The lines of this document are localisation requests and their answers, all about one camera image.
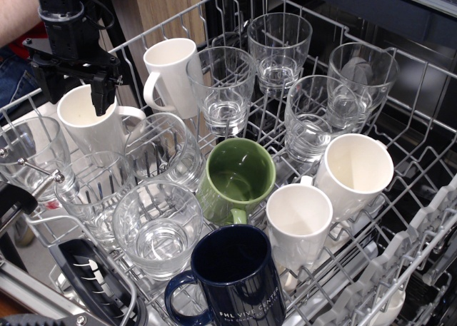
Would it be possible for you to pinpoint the clear glass right middle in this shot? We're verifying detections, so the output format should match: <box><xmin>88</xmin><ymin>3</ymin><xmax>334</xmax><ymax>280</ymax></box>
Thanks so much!
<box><xmin>284</xmin><ymin>75</ymin><xmax>361</xmax><ymax>163</ymax></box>

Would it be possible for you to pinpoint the clear glass back centre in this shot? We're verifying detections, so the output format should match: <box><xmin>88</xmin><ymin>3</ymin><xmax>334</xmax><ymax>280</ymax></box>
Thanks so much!
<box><xmin>186</xmin><ymin>46</ymin><xmax>256</xmax><ymax>138</ymax></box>

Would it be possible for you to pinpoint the tall white mug back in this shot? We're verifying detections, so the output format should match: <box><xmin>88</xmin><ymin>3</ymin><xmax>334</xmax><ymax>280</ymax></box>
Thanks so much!
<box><xmin>143</xmin><ymin>38</ymin><xmax>199</xmax><ymax>119</ymax></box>

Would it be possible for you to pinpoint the clear glass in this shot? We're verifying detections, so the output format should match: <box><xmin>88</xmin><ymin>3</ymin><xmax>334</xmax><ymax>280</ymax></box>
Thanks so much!
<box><xmin>124</xmin><ymin>112</ymin><xmax>206</xmax><ymax>193</ymax></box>
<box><xmin>328</xmin><ymin>42</ymin><xmax>399</xmax><ymax>131</ymax></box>
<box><xmin>284</xmin><ymin>75</ymin><xmax>361</xmax><ymax>163</ymax></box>
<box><xmin>247</xmin><ymin>12</ymin><xmax>313</xmax><ymax>98</ymax></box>
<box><xmin>186</xmin><ymin>46</ymin><xmax>256</xmax><ymax>138</ymax></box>
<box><xmin>55</xmin><ymin>151</ymin><xmax>135</xmax><ymax>250</ymax></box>
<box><xmin>113</xmin><ymin>180</ymin><xmax>204</xmax><ymax>280</ymax></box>
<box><xmin>1</xmin><ymin>117</ymin><xmax>75</xmax><ymax>210</ymax></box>

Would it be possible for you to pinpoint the clear glass back top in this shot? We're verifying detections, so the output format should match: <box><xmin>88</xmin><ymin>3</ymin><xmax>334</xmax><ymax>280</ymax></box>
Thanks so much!
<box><xmin>247</xmin><ymin>12</ymin><xmax>313</xmax><ymax>98</ymax></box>

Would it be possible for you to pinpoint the clear glass centre left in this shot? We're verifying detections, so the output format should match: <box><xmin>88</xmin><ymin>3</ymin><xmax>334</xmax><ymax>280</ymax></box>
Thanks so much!
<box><xmin>124</xmin><ymin>112</ymin><xmax>206</xmax><ymax>193</ymax></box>

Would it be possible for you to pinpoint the person in red shirt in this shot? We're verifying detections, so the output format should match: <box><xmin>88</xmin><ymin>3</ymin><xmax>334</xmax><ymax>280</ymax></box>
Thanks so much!
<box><xmin>1</xmin><ymin>0</ymin><xmax>47</xmax><ymax>107</ymax></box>

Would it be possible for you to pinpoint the grey wire dishwasher rack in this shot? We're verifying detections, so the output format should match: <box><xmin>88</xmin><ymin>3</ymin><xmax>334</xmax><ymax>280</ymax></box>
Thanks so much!
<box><xmin>1</xmin><ymin>0</ymin><xmax>456</xmax><ymax>325</ymax></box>

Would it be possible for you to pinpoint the white mug left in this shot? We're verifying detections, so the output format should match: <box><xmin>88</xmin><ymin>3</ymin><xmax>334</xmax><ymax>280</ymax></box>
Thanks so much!
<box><xmin>57</xmin><ymin>85</ymin><xmax>146</xmax><ymax>154</ymax></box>

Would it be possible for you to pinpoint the clear glass front left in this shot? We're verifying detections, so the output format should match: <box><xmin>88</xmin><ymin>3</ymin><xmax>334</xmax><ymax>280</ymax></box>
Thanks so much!
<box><xmin>55</xmin><ymin>151</ymin><xmax>135</xmax><ymax>250</ymax></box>

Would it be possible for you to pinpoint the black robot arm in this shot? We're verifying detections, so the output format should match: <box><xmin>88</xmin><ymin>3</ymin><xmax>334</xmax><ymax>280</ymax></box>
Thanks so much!
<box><xmin>23</xmin><ymin>0</ymin><xmax>121</xmax><ymax>116</ymax></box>

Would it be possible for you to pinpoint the grey plastic tine holder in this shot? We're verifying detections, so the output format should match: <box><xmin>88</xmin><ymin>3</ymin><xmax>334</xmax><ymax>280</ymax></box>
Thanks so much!
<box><xmin>314</xmin><ymin>179</ymin><xmax>456</xmax><ymax>325</ymax></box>

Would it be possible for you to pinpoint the small white mug front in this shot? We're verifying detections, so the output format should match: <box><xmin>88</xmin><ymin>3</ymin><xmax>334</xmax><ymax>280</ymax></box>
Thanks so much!
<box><xmin>266</xmin><ymin>175</ymin><xmax>333</xmax><ymax>291</ymax></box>

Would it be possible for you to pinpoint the black clamp with metal screw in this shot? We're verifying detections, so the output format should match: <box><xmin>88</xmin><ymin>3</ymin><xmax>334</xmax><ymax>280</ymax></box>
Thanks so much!
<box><xmin>0</xmin><ymin>148</ymin><xmax>66</xmax><ymax>273</ymax></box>

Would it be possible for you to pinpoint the clear glass far left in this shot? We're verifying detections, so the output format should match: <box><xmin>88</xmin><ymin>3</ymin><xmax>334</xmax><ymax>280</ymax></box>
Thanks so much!
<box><xmin>1</xmin><ymin>117</ymin><xmax>75</xmax><ymax>210</ymax></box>

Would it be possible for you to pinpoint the clear glass far right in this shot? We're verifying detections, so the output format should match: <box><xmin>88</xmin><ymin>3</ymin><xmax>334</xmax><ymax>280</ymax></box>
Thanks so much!
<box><xmin>328</xmin><ymin>42</ymin><xmax>399</xmax><ymax>131</ymax></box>

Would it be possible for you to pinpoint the clear glass front centre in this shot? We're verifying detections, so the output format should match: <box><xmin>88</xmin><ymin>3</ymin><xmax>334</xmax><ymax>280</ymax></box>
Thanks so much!
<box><xmin>113</xmin><ymin>180</ymin><xmax>204</xmax><ymax>280</ymax></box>

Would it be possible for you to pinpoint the black slotted plastic handle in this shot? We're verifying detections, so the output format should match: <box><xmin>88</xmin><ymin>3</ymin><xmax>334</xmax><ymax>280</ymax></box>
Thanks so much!
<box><xmin>49</xmin><ymin>238</ymin><xmax>149</xmax><ymax>325</ymax></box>

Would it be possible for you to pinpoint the dark blue printed mug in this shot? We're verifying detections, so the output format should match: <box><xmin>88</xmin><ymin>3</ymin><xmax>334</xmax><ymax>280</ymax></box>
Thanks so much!
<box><xmin>164</xmin><ymin>224</ymin><xmax>286</xmax><ymax>325</ymax></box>

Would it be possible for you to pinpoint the green ceramic mug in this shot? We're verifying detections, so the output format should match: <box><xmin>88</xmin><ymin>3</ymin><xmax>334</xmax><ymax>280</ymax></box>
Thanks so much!
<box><xmin>196</xmin><ymin>138</ymin><xmax>276</xmax><ymax>226</ymax></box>

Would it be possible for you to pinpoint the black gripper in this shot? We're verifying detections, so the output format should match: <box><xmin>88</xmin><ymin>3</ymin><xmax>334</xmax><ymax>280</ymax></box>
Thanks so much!
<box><xmin>23</xmin><ymin>15</ymin><xmax>121</xmax><ymax>116</ymax></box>

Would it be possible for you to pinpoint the large white mug right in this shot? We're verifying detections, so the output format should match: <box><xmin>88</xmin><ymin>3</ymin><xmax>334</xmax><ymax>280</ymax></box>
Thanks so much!
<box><xmin>313</xmin><ymin>133</ymin><xmax>394</xmax><ymax>222</ymax></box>

